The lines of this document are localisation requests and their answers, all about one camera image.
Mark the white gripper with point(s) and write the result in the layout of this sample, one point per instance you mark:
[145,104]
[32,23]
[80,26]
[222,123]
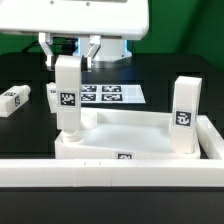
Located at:
[120,19]

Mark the white desk top tray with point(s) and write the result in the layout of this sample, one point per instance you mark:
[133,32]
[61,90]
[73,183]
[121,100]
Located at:
[122,134]

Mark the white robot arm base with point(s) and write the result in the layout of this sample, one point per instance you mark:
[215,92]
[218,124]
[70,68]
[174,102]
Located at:
[112,53]

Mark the white tag mat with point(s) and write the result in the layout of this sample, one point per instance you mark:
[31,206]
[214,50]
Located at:
[105,94]

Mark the white front fence bar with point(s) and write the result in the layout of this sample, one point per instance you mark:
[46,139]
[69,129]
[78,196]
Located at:
[110,173]

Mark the white fence bar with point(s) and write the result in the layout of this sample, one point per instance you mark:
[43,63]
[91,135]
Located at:
[209,138]
[110,173]

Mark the white right fence bar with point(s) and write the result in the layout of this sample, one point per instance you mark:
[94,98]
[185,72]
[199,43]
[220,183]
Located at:
[209,138]

